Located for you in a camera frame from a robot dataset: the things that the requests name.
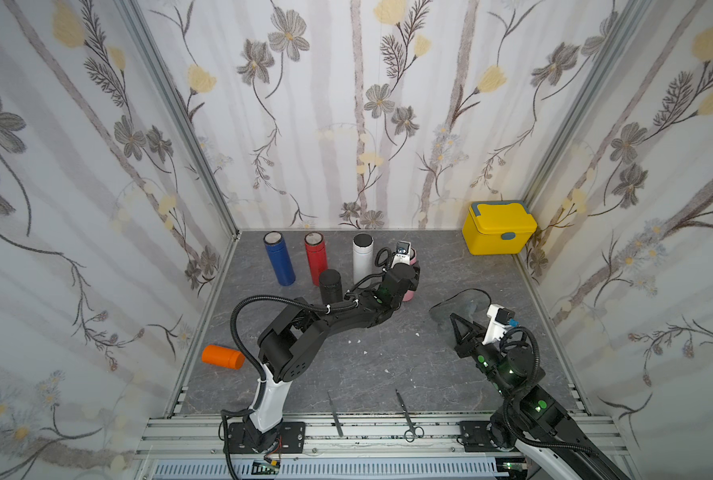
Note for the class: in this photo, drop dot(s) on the red thermos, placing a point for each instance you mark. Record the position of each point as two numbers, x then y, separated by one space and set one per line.
316 253

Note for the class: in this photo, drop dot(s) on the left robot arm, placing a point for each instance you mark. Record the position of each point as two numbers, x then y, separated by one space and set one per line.
290 343

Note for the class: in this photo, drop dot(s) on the yellow lidded box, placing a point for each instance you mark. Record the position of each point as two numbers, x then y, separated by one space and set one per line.
497 228

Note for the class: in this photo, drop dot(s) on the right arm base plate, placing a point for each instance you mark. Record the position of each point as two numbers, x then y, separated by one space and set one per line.
474 436

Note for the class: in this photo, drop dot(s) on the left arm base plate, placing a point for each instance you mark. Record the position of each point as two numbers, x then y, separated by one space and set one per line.
286 438

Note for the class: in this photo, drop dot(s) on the blue thermos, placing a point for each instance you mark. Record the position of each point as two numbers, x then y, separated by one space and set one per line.
279 258

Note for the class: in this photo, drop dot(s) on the metal tweezers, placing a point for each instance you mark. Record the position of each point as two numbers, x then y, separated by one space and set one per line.
335 416

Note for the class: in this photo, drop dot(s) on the pink thermos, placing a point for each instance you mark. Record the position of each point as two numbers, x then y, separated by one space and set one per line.
409 294

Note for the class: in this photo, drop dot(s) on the white thermos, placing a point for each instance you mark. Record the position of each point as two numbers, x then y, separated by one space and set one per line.
362 256

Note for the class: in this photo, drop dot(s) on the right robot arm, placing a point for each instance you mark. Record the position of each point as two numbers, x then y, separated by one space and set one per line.
529 419

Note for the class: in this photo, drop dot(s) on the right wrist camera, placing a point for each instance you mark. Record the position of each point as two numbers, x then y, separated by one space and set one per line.
501 320

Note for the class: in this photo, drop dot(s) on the black thermos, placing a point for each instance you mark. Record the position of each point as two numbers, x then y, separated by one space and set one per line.
330 283

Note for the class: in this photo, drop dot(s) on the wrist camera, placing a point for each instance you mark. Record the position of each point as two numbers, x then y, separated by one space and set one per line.
501 320
403 254

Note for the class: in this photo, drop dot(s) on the aluminium front rail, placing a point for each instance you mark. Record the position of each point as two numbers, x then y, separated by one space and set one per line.
352 446

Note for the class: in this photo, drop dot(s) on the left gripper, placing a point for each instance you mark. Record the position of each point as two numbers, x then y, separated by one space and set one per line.
414 279

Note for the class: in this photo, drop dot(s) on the scissors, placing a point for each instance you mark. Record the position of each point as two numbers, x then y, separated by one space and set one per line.
413 430

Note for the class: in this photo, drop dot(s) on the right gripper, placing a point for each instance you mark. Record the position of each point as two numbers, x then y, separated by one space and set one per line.
470 339

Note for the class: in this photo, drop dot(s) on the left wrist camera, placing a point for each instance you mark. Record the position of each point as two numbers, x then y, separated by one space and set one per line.
403 254

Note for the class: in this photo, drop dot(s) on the orange cap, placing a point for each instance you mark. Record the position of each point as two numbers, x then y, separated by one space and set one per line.
223 357

